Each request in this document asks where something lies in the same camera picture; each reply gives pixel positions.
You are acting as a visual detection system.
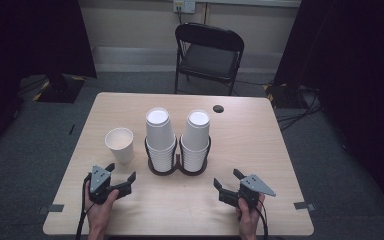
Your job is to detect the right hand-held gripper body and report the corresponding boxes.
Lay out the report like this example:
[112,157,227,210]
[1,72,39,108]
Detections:
[218,173,277,209]

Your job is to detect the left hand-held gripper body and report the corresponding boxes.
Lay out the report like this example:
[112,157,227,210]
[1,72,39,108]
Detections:
[88,165,133,205]

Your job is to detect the single white paper cup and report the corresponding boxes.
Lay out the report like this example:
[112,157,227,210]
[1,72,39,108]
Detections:
[104,127,135,165]

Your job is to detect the black double cup holder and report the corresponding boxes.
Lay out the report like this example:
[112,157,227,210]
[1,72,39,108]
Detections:
[143,134,213,177]

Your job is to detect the stack of white paper cups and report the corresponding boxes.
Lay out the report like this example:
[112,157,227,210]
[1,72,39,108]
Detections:
[144,107,178,174]
[180,109,212,173]

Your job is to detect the person's left hand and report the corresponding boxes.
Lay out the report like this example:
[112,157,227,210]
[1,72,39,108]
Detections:
[84,182,120,231]

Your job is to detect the person's right hand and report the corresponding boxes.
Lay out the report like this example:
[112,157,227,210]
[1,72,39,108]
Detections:
[235,194,266,231]

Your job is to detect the grey floor tape strip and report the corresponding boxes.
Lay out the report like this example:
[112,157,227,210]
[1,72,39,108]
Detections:
[37,203,65,215]
[293,201,317,212]

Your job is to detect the black stand base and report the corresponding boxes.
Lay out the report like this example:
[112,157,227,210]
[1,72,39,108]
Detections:
[263,82,314,109]
[33,73,87,104]

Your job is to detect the black folding chair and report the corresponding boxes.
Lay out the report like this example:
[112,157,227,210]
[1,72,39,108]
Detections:
[174,22,245,97]

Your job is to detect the black curtain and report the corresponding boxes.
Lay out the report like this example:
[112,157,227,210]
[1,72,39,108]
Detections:
[273,0,384,214]
[0,0,98,158]

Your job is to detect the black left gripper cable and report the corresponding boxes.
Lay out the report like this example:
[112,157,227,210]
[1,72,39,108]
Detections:
[75,173,94,240]

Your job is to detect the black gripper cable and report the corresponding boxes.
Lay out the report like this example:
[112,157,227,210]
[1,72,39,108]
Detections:
[256,199,270,240]
[75,173,94,240]

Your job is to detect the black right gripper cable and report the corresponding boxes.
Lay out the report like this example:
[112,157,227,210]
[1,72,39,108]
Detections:
[256,199,270,240]

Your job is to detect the black floor cables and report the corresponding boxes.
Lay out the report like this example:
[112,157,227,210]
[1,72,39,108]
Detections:
[275,85,324,132]

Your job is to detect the white wall socket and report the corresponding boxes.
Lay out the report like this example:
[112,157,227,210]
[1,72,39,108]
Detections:
[173,0,197,14]

